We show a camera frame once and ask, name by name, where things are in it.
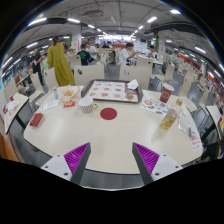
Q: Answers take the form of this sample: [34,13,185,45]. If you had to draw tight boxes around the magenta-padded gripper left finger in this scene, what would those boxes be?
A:
[40,142,92,186]

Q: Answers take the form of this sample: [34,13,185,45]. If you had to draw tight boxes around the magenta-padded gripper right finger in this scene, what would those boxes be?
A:
[131,142,184,186]

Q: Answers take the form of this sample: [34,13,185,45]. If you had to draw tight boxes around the clear bottle with yellow drink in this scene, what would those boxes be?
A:
[160,98,184,131]

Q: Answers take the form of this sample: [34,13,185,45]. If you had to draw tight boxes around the clear plastic packet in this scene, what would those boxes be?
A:
[177,116,194,136]

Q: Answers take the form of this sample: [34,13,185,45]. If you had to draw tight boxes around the pink and white flyer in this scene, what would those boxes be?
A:
[189,128,204,153]

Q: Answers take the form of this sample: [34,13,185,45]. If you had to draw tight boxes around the white patterned mug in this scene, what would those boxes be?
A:
[78,96,99,115]

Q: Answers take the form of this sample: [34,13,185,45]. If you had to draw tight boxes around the colourful printed flyer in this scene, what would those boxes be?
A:
[140,96,171,117]

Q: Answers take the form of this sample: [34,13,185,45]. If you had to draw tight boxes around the red sauce packet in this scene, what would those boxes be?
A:
[63,100,77,108]

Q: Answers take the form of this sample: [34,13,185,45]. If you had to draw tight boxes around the flat round red coaster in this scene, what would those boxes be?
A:
[99,107,118,121]

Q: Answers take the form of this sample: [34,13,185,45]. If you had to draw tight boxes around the red box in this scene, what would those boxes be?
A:
[29,112,44,128]

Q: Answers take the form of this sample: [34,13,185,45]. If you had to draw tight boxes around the white printed card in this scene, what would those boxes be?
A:
[40,99,61,113]

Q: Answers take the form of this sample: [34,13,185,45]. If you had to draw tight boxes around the red paper cup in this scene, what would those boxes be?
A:
[159,83,175,104]

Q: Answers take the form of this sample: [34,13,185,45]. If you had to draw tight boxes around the dark brown food tray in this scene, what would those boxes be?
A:
[80,79,144,104]

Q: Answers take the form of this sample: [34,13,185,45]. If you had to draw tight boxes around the printed paper tray liner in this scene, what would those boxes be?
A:
[87,80,139,103]

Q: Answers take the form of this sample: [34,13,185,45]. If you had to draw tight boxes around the white crumpled napkin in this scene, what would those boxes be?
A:
[126,79,140,90]

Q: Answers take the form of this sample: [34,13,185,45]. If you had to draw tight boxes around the beige neighbouring table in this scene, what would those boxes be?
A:
[0,92,30,134]
[205,105,224,141]

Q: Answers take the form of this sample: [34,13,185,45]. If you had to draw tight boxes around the beige chairs group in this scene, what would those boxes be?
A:
[3,54,214,108]

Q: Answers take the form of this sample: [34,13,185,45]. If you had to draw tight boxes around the beige chair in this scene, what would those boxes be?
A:
[119,64,152,90]
[73,63,106,86]

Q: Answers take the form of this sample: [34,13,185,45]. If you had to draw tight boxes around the ceiling lights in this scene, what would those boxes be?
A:
[1,8,224,79]

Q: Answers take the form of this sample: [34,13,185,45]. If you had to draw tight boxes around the ceiling air conditioner unit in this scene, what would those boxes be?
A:
[83,9,105,19]

